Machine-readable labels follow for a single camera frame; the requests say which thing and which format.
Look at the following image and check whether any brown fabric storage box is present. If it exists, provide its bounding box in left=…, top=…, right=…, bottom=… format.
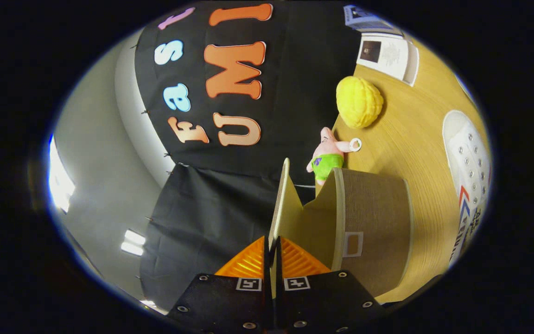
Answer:
left=268, top=158, right=414, bottom=300

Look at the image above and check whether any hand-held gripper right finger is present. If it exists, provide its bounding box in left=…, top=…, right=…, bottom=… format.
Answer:
left=275, top=237, right=387, bottom=334

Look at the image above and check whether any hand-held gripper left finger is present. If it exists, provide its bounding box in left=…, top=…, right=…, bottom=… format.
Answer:
left=166, top=236, right=273, bottom=334

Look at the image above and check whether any yellow round plush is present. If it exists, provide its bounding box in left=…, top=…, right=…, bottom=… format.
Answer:
left=336, top=76, right=384, bottom=129

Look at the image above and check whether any pink and green plush toy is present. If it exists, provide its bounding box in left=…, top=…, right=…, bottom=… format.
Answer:
left=306, top=127, right=363, bottom=186

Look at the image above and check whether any ceiling light panel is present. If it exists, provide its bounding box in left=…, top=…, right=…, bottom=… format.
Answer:
left=47, top=135, right=76, bottom=214
left=120, top=229, right=147, bottom=257

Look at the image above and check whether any blue book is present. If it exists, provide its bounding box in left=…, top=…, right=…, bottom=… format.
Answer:
left=343, top=5, right=401, bottom=36

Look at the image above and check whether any white book with portrait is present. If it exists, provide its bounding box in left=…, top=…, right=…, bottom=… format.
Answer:
left=356, top=33, right=420, bottom=87

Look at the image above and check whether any white striped shoe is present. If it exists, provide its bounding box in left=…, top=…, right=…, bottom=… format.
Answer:
left=442, top=110, right=492, bottom=267

